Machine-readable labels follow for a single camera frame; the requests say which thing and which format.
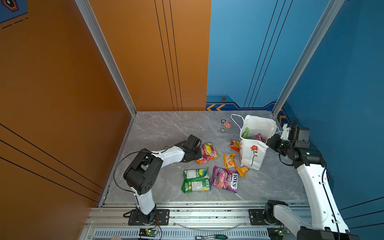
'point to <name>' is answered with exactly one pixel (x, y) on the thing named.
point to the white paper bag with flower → (256, 131)
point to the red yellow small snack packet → (235, 145)
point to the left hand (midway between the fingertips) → (200, 153)
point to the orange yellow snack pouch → (229, 162)
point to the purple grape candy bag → (258, 137)
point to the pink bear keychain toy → (228, 124)
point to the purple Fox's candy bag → (223, 178)
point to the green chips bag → (245, 134)
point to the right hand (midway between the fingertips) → (265, 138)
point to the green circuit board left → (146, 232)
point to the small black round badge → (222, 130)
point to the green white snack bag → (196, 180)
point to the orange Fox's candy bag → (208, 153)
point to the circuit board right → (277, 233)
